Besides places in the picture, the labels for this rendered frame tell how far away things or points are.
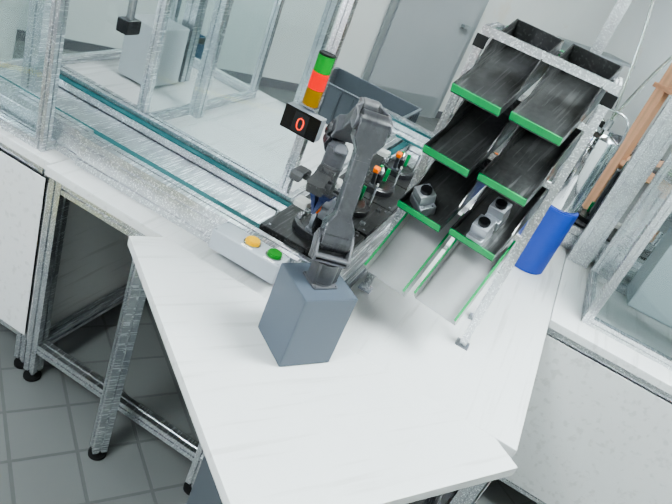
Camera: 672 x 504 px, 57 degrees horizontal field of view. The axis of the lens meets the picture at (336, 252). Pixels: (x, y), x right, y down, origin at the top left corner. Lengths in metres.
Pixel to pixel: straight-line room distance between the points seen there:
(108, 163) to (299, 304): 0.82
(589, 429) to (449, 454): 1.03
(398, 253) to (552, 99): 0.55
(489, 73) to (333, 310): 0.69
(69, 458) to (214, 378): 1.00
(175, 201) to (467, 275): 0.84
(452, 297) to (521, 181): 0.35
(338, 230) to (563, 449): 1.44
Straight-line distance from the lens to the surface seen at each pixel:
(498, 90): 1.57
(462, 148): 1.60
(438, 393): 1.63
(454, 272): 1.70
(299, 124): 1.86
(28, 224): 2.18
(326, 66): 1.81
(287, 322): 1.43
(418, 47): 6.76
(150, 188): 1.86
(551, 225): 2.39
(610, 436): 2.46
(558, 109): 1.59
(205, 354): 1.44
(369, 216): 2.03
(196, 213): 1.79
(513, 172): 1.60
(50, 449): 2.32
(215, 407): 1.34
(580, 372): 2.34
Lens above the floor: 1.82
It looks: 29 degrees down
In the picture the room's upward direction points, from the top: 23 degrees clockwise
